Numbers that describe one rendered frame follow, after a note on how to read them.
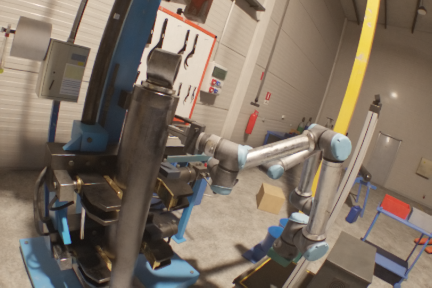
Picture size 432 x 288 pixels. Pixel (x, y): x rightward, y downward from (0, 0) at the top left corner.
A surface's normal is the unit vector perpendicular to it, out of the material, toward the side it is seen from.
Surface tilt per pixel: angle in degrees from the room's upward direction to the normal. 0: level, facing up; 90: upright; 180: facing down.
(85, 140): 90
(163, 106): 90
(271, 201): 90
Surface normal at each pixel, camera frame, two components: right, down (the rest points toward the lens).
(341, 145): 0.22, 0.10
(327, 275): -0.62, -0.07
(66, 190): 0.73, 0.34
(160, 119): 0.58, 0.32
